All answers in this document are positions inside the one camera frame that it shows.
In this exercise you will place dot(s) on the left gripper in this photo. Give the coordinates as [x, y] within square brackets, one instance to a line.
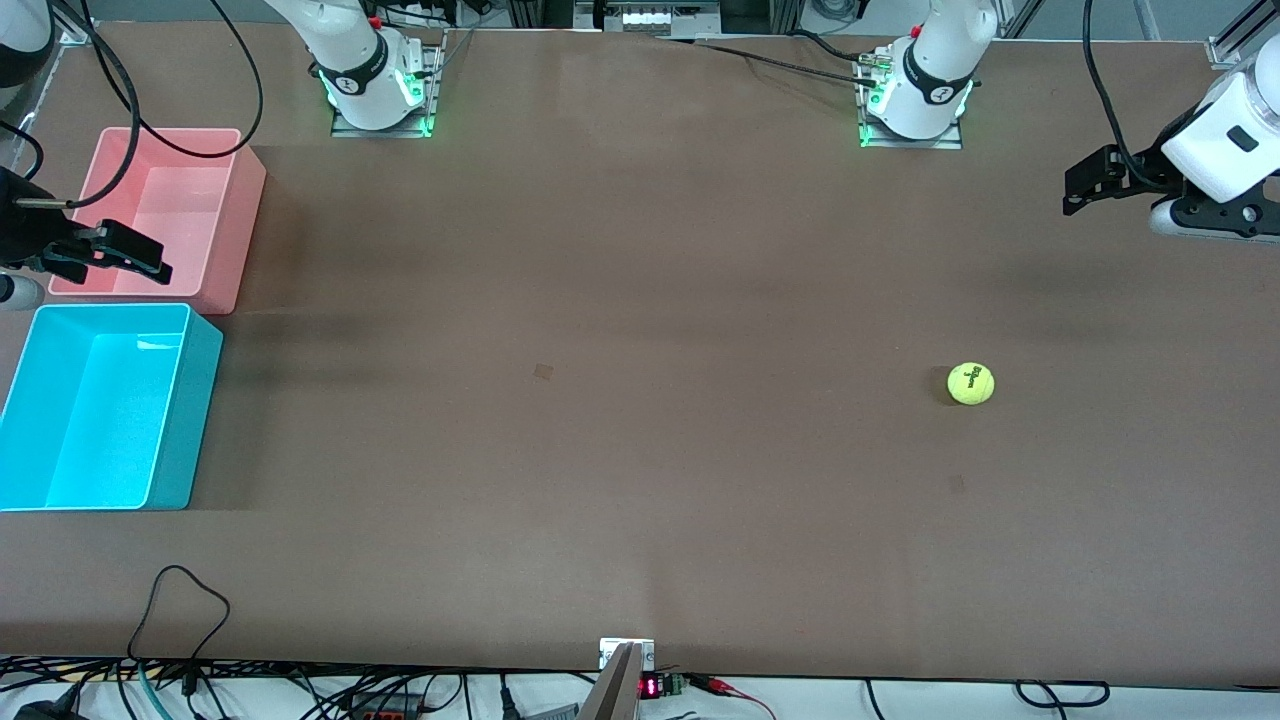
[1143, 171]

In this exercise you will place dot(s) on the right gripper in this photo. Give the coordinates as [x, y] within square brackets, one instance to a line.
[22, 228]

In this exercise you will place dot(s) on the yellow tennis ball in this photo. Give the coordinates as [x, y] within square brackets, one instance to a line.
[971, 384]

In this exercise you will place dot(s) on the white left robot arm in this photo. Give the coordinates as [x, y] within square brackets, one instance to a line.
[935, 70]

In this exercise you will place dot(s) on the pink plastic bin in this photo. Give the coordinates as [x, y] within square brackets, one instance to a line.
[200, 200]

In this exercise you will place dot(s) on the blue plastic bin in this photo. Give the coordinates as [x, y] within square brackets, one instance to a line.
[100, 420]

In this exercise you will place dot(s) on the aluminium corner extrusion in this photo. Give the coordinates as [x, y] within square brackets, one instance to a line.
[1240, 35]

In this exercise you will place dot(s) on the black power plug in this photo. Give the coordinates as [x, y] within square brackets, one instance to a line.
[50, 708]

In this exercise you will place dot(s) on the red power strip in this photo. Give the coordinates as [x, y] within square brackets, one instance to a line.
[385, 713]

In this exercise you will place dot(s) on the red digit display module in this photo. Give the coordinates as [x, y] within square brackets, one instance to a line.
[655, 687]

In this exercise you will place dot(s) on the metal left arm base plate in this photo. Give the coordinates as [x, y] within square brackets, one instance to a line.
[915, 143]

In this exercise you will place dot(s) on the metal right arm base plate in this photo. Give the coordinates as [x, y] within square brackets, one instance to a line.
[428, 100]

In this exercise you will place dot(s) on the aluminium frame with light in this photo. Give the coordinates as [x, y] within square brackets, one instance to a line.
[650, 18]

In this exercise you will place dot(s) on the grey metal camera mount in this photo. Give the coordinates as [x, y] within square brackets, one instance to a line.
[622, 680]

